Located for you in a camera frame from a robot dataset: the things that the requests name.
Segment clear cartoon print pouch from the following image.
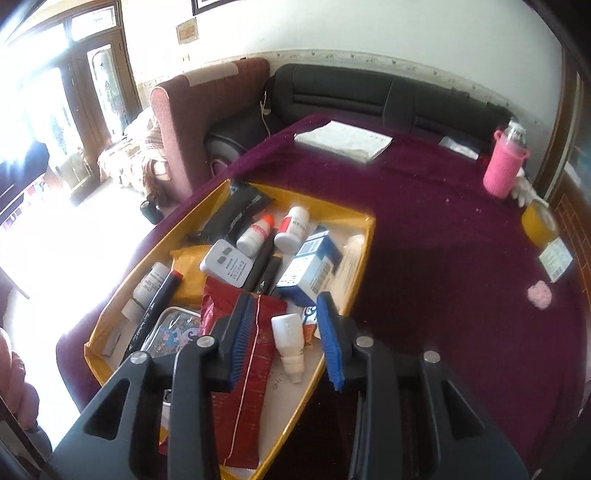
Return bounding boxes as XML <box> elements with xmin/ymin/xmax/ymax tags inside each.
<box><xmin>138</xmin><ymin>305</ymin><xmax>204</xmax><ymax>361</ymax></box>

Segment wall plaque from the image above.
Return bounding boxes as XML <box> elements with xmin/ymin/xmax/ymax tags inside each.
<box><xmin>176</xmin><ymin>18</ymin><xmax>199</xmax><ymax>45</ymax></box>

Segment small white bottle red cap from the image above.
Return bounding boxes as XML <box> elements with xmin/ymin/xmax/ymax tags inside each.
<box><xmin>236</xmin><ymin>215</ymin><xmax>277</xmax><ymax>257</ymax></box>

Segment black marker red cap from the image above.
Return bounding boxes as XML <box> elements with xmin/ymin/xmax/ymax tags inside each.
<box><xmin>122</xmin><ymin>270</ymin><xmax>184</xmax><ymax>366</ymax></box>

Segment person's left forearm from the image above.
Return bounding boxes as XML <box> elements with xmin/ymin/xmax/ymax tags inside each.
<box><xmin>0</xmin><ymin>327</ymin><xmax>43</xmax><ymax>431</ymax></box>

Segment black foil packet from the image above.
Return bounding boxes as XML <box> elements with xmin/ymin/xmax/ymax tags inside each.
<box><xmin>187</xmin><ymin>180</ymin><xmax>273</xmax><ymax>246</ymax></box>

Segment yellow cardboard box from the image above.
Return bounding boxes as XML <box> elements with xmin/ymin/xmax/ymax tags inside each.
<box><xmin>84</xmin><ymin>178</ymin><xmax>376</xmax><ymax>472</ymax></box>

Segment white paper sheet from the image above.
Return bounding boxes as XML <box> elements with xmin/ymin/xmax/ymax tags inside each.
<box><xmin>438</xmin><ymin>136</ymin><xmax>481</xmax><ymax>160</ymax></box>

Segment dark picture frame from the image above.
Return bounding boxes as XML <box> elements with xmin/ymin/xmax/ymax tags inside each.
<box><xmin>191</xmin><ymin>0</ymin><xmax>260</xmax><ymax>17</ymax></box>

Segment maroon armchair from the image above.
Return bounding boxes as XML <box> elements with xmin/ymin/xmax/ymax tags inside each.
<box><xmin>150</xmin><ymin>57</ymin><xmax>271</xmax><ymax>206</ymax></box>

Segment white bottle red label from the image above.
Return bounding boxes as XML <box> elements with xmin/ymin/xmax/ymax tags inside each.
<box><xmin>274</xmin><ymin>206</ymin><xmax>311</xmax><ymax>254</ymax></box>

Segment dark cabinet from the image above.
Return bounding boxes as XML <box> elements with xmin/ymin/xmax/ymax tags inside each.
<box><xmin>0</xmin><ymin>142</ymin><xmax>50</xmax><ymax>223</ymax></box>

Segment orange and white medicine box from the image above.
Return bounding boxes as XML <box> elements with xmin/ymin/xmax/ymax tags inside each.
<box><xmin>302</xmin><ymin>234</ymin><xmax>366</xmax><ymax>341</ymax></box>

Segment purple tablecloth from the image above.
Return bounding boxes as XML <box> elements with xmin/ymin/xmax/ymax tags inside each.
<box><xmin>55</xmin><ymin>114</ymin><xmax>585</xmax><ymax>480</ymax></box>

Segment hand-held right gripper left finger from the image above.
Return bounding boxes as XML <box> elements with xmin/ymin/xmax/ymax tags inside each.
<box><xmin>48</xmin><ymin>291</ymin><xmax>254</xmax><ymax>480</ymax></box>

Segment pink knitted sleeve bottle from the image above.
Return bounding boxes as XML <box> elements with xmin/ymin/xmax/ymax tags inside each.
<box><xmin>482</xmin><ymin>120</ymin><xmax>530</xmax><ymax>199</ymax></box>

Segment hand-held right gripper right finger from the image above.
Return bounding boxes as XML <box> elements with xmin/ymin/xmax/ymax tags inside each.
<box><xmin>315</xmin><ymin>292</ymin><xmax>530</xmax><ymax>480</ymax></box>

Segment red foil packet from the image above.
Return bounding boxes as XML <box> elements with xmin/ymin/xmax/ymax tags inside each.
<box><xmin>201</xmin><ymin>276</ymin><xmax>287</xmax><ymax>468</ymax></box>

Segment white gloves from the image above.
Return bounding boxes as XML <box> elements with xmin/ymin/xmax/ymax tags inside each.
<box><xmin>512</xmin><ymin>168</ymin><xmax>537</xmax><ymax>206</ymax></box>

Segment wooden glass door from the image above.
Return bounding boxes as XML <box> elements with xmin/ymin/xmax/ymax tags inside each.
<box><xmin>68</xmin><ymin>13</ymin><xmax>140</xmax><ymax>163</ymax></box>

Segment white paper stack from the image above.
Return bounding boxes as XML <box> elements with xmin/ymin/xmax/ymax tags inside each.
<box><xmin>294</xmin><ymin>120</ymin><xmax>393</xmax><ymax>161</ymax></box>

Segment pink fluffy hair tie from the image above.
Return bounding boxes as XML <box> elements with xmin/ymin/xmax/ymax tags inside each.
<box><xmin>528</xmin><ymin>280</ymin><xmax>554</xmax><ymax>309</ymax></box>

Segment white power adapter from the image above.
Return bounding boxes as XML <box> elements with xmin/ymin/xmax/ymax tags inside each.
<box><xmin>199</xmin><ymin>239</ymin><xmax>253</xmax><ymax>287</ymax></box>

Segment white cardboard box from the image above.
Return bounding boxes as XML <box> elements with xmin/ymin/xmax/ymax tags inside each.
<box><xmin>537</xmin><ymin>239</ymin><xmax>574</xmax><ymax>282</ymax></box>

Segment small black object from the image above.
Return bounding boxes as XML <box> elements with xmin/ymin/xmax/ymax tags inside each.
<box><xmin>140</xmin><ymin>200</ymin><xmax>163</xmax><ymax>225</ymax></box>

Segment yellow tape roll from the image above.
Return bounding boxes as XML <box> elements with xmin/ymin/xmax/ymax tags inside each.
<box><xmin>521</xmin><ymin>198</ymin><xmax>557</xmax><ymax>248</ymax></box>

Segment black sofa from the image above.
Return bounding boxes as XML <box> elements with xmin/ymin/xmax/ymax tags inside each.
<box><xmin>205</xmin><ymin>63</ymin><xmax>516</xmax><ymax>172</ymax></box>

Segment blue and white box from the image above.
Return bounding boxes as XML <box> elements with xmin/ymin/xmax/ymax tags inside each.
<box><xmin>275</xmin><ymin>226</ymin><xmax>344</xmax><ymax>308</ymax></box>

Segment white eye drop bottle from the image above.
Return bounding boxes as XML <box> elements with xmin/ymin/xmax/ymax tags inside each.
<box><xmin>270</xmin><ymin>313</ymin><xmax>306</xmax><ymax>384</ymax></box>

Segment patterned blanket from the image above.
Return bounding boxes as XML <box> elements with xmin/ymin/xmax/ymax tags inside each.
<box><xmin>96</xmin><ymin>110</ymin><xmax>172</xmax><ymax>195</ymax></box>

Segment white cable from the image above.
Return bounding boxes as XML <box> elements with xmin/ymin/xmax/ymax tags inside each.
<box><xmin>258</xmin><ymin>89</ymin><xmax>273</xmax><ymax>136</ymax></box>

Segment wooden cabinet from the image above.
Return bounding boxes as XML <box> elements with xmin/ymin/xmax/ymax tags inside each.
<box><xmin>551</xmin><ymin>171</ymin><xmax>587</xmax><ymax>259</ymax></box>

